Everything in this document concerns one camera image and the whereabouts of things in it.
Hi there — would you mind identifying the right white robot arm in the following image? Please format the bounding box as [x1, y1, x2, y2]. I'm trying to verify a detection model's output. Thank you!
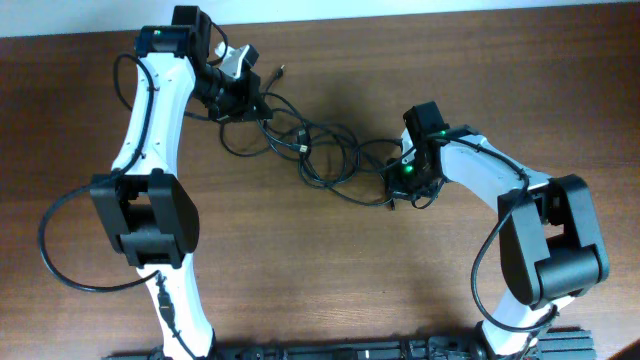
[383, 102, 610, 359]

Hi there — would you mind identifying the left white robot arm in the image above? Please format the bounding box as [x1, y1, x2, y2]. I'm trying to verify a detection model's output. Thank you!
[90, 5, 273, 359]

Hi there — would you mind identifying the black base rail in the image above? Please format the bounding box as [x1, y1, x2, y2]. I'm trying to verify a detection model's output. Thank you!
[102, 329, 596, 360]

